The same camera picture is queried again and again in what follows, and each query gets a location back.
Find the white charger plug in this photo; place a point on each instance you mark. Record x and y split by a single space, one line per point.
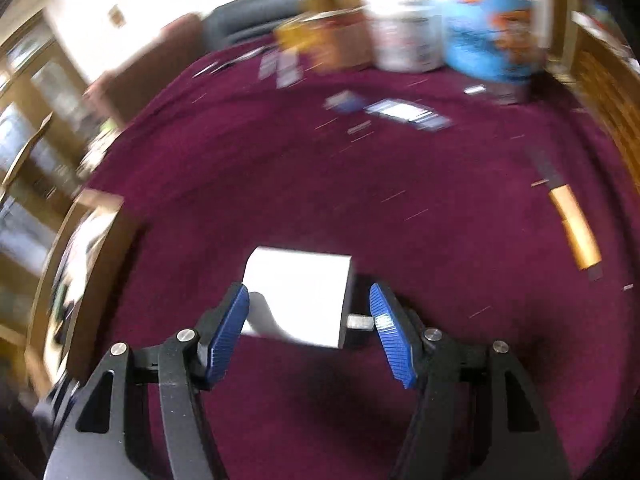
300 295

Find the yellow tape roll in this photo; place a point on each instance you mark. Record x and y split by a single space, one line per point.
292 35

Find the glass front wooden cupboard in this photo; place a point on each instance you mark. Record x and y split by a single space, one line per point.
35 160

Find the small blue card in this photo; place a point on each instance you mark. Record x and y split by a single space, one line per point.
345 101

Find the black leather sofa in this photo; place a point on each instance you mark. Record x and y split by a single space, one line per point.
250 15

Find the wooden cabinet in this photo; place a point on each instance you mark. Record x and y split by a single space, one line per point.
605 85

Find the brown armchair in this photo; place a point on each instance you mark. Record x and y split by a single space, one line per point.
150 70

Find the blue and white card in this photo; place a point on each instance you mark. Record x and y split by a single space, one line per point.
407 114

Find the black pen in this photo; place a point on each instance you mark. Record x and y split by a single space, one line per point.
240 57

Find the white plastic jar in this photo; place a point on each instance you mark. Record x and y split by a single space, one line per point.
405 30

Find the brown cardboard box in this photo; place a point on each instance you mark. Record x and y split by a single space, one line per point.
340 35

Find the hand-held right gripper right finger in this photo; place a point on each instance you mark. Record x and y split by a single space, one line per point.
392 340

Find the shallow cardboard box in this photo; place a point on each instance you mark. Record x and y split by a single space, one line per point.
80 270

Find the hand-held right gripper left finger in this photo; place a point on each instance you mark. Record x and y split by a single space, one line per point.
230 330

